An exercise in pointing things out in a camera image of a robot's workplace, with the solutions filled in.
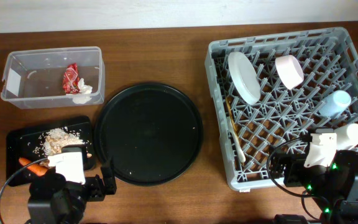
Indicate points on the round black serving tray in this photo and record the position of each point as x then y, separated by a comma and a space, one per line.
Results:
150, 134

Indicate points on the white plastic fork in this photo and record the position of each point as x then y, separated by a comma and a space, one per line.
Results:
239, 151

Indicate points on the blue plastic cup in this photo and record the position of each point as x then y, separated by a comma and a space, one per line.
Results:
335, 104

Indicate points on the black rectangular tray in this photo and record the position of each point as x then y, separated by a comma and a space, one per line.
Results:
30, 142

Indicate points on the red snack wrapper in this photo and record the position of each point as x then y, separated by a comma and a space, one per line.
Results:
71, 79

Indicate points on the grey dishwasher rack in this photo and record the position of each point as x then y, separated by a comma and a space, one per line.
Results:
329, 63

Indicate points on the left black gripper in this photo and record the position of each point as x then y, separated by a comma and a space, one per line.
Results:
97, 192

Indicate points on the orange carrot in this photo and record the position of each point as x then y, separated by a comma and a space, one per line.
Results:
38, 170

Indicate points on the grey plate with food scraps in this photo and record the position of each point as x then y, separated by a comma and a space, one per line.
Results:
244, 77

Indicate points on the cream paper cup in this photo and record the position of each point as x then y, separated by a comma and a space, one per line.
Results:
347, 136

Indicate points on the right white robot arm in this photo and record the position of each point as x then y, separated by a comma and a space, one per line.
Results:
333, 188

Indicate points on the wooden chopstick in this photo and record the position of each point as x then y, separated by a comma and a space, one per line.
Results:
231, 117

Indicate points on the pile of food scraps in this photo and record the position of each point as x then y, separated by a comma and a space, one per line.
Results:
53, 141

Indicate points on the white crumpled tissue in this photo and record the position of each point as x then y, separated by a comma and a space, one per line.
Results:
82, 96

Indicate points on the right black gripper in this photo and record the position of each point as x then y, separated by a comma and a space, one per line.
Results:
294, 162

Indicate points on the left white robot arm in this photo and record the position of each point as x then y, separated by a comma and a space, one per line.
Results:
53, 199

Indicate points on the pink saucer bowl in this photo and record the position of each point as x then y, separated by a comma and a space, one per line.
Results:
289, 70

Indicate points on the clear plastic waste bin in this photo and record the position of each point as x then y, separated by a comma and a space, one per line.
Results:
33, 78

